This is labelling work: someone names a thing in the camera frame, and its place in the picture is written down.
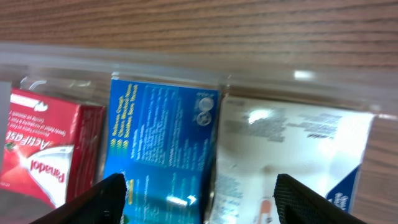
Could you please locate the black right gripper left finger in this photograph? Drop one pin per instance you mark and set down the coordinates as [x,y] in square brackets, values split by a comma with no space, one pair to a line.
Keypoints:
[103,203]

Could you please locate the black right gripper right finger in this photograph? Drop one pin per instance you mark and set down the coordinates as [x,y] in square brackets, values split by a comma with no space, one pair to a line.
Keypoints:
[298,204]

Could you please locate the blue medicine box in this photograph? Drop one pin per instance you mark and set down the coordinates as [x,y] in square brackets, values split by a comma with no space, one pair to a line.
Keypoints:
[161,139]

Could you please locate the clear plastic container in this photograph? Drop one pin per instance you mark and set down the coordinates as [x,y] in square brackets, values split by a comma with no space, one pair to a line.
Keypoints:
[85,74]

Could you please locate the white medicine box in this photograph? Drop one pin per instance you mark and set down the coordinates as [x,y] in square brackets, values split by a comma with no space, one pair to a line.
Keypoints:
[319,146]

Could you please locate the red Panadol box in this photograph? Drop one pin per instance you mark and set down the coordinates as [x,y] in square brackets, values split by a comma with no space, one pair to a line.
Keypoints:
[51,147]

